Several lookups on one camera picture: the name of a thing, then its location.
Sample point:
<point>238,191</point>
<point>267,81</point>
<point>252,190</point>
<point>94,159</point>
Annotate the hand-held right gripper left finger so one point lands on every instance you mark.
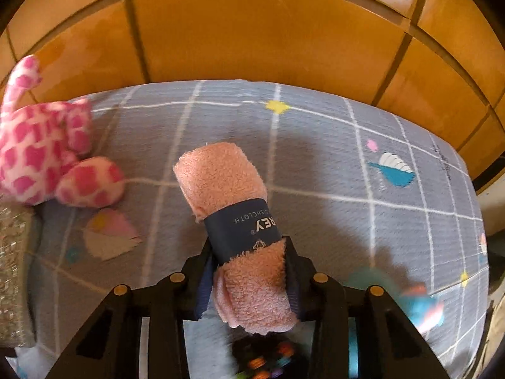
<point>203,288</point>

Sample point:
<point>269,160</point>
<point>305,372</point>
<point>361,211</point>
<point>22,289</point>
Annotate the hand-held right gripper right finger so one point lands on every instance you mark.
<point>295,298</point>

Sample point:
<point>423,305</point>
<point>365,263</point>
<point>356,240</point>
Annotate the pink dishcloth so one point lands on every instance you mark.
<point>221,181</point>

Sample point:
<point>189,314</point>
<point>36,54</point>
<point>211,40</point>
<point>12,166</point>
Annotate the blue plush doll pink dress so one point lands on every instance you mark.
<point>424,310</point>

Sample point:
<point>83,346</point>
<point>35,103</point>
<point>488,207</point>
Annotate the black toy with colourful dots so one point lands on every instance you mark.
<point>260,357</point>

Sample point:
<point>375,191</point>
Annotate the silver glitter pouch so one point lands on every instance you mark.
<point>14,276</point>

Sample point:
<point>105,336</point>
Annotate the pink spotted giraffe plush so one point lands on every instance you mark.
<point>35,146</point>

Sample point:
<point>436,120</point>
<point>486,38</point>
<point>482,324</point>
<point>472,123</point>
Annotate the wooden panelled cabinet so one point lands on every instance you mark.
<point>256,35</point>

